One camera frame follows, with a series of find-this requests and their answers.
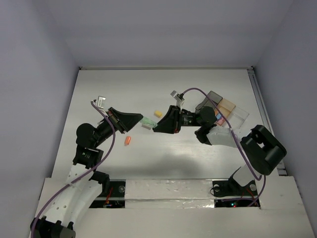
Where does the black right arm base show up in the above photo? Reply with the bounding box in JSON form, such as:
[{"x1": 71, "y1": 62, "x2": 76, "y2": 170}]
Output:
[{"x1": 210, "y1": 178, "x2": 260, "y2": 208}]

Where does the yellow eraser block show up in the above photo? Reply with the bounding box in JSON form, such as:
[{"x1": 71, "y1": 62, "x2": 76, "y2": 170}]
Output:
[{"x1": 154, "y1": 111, "x2": 162, "y2": 118}]

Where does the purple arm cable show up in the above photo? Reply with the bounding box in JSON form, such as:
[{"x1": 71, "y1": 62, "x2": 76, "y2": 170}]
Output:
[
  {"x1": 31, "y1": 100, "x2": 116, "y2": 238},
  {"x1": 179, "y1": 87, "x2": 267, "y2": 206}
]

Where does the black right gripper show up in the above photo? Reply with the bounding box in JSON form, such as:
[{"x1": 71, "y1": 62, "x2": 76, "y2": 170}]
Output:
[{"x1": 152, "y1": 105, "x2": 203, "y2": 133}]

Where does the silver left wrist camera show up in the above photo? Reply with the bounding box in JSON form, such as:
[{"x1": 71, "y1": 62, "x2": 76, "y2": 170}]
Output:
[{"x1": 91, "y1": 96, "x2": 106, "y2": 110}]

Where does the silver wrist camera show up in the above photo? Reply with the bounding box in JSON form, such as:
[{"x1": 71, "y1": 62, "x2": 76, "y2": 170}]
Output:
[
  {"x1": 91, "y1": 96, "x2": 106, "y2": 110},
  {"x1": 170, "y1": 90, "x2": 185, "y2": 110}
]

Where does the green highlighter pen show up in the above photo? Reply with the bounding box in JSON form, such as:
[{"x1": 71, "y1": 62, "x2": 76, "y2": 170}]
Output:
[{"x1": 140, "y1": 117, "x2": 158, "y2": 128}]

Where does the clear plastic container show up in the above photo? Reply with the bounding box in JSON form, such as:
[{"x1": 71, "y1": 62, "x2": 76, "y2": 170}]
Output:
[{"x1": 227, "y1": 106, "x2": 249, "y2": 129}]

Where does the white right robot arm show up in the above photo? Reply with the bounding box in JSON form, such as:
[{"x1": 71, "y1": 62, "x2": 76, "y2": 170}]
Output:
[{"x1": 153, "y1": 106, "x2": 287, "y2": 194}]

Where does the grey boxed eraser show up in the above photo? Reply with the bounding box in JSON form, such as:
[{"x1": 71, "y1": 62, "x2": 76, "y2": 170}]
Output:
[{"x1": 142, "y1": 124, "x2": 152, "y2": 130}]

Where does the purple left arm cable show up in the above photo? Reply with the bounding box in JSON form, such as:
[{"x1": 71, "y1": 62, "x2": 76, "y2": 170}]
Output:
[{"x1": 31, "y1": 100, "x2": 116, "y2": 238}]

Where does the smoky grey plastic container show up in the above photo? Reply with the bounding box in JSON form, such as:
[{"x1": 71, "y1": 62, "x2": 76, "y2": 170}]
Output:
[{"x1": 195, "y1": 91, "x2": 223, "y2": 113}]

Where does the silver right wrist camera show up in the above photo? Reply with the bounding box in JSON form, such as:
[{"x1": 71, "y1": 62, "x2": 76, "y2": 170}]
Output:
[{"x1": 170, "y1": 90, "x2": 185, "y2": 110}]

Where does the orange highlighter cap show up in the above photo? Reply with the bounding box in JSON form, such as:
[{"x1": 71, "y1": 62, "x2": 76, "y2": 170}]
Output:
[{"x1": 124, "y1": 136, "x2": 131, "y2": 146}]

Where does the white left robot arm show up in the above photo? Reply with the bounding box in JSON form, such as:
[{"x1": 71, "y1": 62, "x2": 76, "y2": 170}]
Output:
[{"x1": 30, "y1": 106, "x2": 143, "y2": 238}]

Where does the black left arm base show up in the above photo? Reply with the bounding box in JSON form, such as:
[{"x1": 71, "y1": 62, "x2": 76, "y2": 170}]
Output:
[{"x1": 90, "y1": 172, "x2": 126, "y2": 209}]

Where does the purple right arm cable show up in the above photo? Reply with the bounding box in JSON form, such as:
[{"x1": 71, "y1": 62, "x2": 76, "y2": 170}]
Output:
[{"x1": 179, "y1": 87, "x2": 267, "y2": 206}]

